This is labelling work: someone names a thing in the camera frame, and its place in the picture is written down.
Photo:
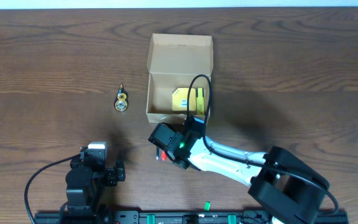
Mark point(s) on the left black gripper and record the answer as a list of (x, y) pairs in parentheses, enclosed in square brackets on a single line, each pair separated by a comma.
[(117, 173)]

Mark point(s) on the yellow highlighter pen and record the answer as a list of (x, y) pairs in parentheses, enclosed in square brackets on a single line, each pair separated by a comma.
[(200, 110)]

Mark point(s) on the yellow sticky note pad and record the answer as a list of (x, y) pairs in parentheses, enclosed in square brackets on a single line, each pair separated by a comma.
[(180, 99)]

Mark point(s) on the red black stapler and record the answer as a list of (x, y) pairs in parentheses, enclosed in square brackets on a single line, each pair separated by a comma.
[(161, 155)]

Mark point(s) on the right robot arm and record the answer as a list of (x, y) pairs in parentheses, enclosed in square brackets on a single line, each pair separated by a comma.
[(285, 187)]

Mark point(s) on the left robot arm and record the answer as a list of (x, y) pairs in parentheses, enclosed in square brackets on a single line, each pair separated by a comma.
[(87, 181)]

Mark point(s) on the open brown cardboard box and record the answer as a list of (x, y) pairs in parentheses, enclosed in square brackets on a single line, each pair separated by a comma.
[(173, 62)]

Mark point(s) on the small green clip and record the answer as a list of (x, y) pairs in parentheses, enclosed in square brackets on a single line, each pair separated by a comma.
[(207, 206)]

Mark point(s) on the black aluminium mounting rail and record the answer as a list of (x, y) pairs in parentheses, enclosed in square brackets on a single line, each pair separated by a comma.
[(135, 217)]

